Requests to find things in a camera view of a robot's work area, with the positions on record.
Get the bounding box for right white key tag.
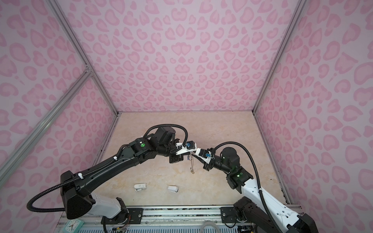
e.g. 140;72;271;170
167;185;179;193

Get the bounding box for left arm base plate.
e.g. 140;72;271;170
101;208;143;225

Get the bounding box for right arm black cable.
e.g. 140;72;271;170
211;141;283;233

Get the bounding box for clear plastic tube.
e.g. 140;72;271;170
199;220;221;233

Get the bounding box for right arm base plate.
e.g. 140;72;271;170
220;207;239;224

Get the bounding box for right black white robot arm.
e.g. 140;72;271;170
195;147;318;233

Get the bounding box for diagonal aluminium frame bar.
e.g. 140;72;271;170
1;69;92;187

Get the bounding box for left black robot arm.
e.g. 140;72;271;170
60;124;187;219

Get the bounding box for left white key tag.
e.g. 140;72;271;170
134;183;147;192

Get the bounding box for small green clock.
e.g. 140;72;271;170
62;218;85;233

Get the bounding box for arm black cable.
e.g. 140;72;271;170
211;141;283;233
27;124;189;213

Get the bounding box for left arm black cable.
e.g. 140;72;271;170
27;124;189;213

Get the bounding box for white key tag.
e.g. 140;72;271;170
167;185;179;193
134;183;147;192

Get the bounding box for silver carabiner keyring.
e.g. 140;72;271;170
188;154;195;174

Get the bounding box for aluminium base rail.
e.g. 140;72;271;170
53;204;311;233

